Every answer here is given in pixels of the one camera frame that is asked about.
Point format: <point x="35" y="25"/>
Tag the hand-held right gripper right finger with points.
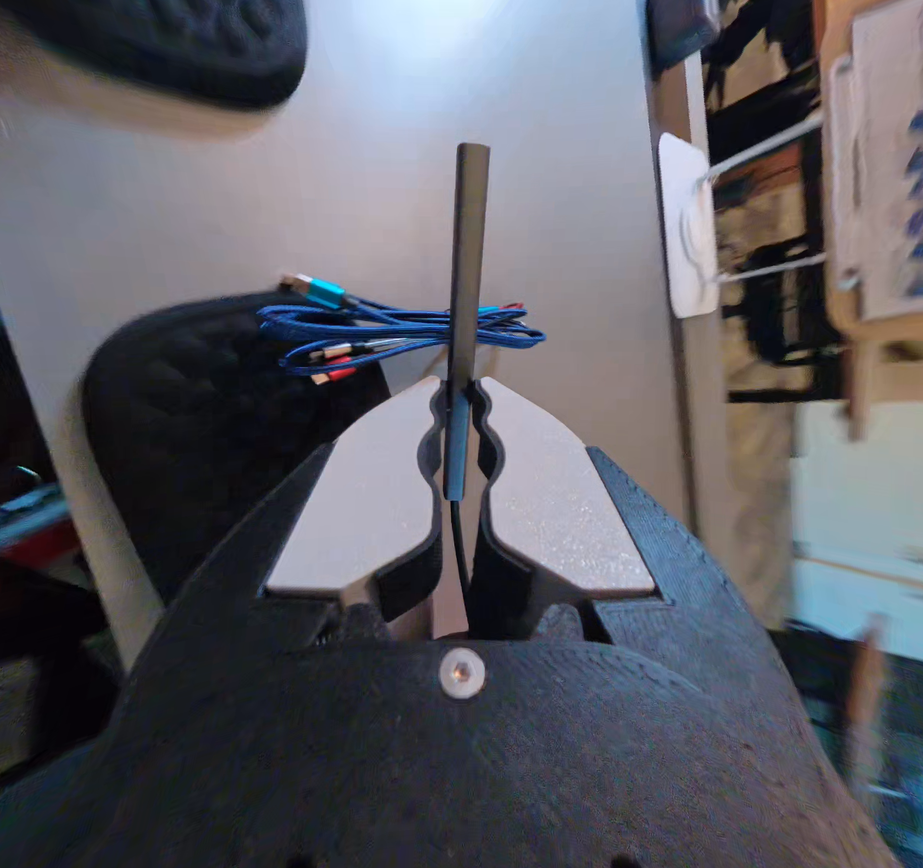
<point x="562" y="514"/>

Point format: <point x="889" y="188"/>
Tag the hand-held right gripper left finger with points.
<point x="360" y="507"/>

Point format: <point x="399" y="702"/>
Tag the grey usb hub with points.
<point x="469" y="247"/>

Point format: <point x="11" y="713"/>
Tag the black honeycomb wrist pad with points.
<point x="180" y="17"/>
<point x="202" y="413"/>

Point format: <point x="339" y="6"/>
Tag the wooden display board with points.
<point x="894" y="330"/>

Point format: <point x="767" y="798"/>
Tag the printed instruction sheet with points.
<point x="887" y="161"/>

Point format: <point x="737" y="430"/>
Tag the dark grey case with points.
<point x="685" y="9"/>

